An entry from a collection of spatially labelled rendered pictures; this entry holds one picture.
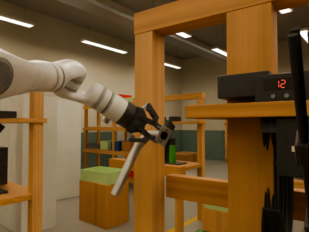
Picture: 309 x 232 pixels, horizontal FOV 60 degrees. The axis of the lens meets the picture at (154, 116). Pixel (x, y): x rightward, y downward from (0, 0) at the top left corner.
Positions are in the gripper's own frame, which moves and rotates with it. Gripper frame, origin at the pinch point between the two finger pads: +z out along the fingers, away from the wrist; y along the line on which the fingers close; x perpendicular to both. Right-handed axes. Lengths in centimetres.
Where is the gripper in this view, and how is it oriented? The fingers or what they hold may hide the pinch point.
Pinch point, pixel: (157, 134)
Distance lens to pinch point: 84.0
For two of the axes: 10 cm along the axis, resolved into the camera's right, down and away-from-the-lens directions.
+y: 4.5, -8.7, 2.2
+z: 7.8, 5.0, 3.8
